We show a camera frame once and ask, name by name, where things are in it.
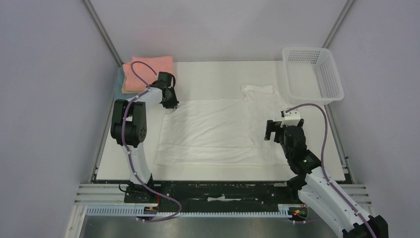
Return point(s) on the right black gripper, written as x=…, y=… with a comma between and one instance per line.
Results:
x=275, y=132

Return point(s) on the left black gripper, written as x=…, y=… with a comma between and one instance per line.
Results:
x=174, y=103

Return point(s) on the white t shirt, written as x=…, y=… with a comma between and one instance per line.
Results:
x=223, y=132

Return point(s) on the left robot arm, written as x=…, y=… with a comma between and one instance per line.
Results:
x=129, y=126

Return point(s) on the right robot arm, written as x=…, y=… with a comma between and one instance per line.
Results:
x=314, y=187

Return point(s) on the folded pink t shirt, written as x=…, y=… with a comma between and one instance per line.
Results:
x=158, y=64

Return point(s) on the folded blue t shirt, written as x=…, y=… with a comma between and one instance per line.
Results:
x=119, y=85

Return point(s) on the white plastic basket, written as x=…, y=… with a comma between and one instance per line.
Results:
x=311, y=76

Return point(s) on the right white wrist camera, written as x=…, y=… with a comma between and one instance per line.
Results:
x=291, y=118

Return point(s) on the aluminium frame rail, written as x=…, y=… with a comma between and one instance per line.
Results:
x=110, y=194

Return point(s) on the white slotted cable duct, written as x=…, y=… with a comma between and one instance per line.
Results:
x=141, y=211

